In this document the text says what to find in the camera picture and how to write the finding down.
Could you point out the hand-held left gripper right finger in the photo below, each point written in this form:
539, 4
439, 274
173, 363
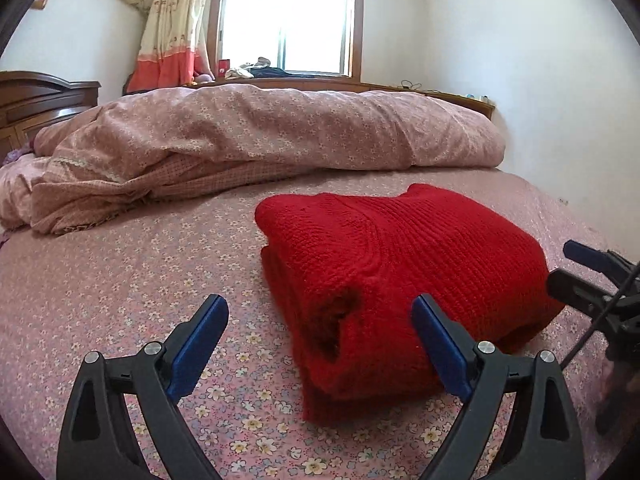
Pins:
442, 350

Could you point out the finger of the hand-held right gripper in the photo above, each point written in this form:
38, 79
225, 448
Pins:
570, 285
582, 251

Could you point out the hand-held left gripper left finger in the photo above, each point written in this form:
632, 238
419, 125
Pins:
200, 350

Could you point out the red knit sweater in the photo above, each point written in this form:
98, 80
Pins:
400, 260

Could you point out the heap of clothes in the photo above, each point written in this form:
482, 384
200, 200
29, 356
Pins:
260, 69

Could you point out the pink floral bed sheet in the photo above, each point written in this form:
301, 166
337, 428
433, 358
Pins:
125, 300

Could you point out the pink floral duvet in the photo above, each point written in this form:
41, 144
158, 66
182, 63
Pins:
250, 130

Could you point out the small red box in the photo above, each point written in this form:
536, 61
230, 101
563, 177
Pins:
223, 67

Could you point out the dark wooden headboard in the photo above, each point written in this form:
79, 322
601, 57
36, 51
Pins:
40, 100

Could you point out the cream and red curtain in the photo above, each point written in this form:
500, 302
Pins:
170, 25

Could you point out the window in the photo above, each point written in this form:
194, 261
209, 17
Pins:
285, 15

